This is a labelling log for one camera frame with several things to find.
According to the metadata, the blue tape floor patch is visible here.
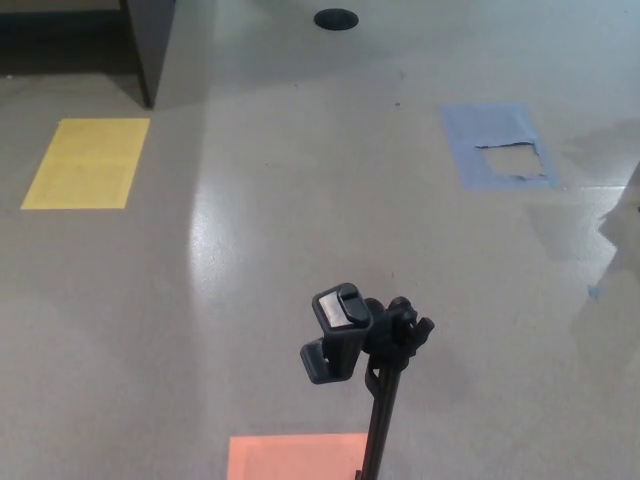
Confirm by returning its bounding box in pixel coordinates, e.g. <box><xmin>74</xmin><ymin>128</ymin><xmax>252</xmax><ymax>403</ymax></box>
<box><xmin>439</xmin><ymin>102</ymin><xmax>562</xmax><ymax>190</ymax></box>

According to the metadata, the yellow paper sheet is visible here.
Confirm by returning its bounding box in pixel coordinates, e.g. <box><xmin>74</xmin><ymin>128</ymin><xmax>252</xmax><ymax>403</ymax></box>
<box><xmin>19</xmin><ymin>117</ymin><xmax>152</xmax><ymax>211</ymax></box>

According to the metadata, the black tripod phone stand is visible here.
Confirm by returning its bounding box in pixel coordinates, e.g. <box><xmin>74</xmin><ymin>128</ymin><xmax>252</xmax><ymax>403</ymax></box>
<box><xmin>299</xmin><ymin>282</ymin><xmax>436</xmax><ymax>480</ymax></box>

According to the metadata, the orange paper sheet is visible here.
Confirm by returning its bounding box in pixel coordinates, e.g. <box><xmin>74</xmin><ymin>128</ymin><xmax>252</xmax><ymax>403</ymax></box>
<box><xmin>227</xmin><ymin>432</ymin><xmax>371</xmax><ymax>480</ymax></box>

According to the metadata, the black round floor base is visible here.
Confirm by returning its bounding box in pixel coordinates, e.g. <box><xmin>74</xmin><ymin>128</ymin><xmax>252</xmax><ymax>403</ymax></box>
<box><xmin>313</xmin><ymin>7</ymin><xmax>360</xmax><ymax>30</ymax></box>

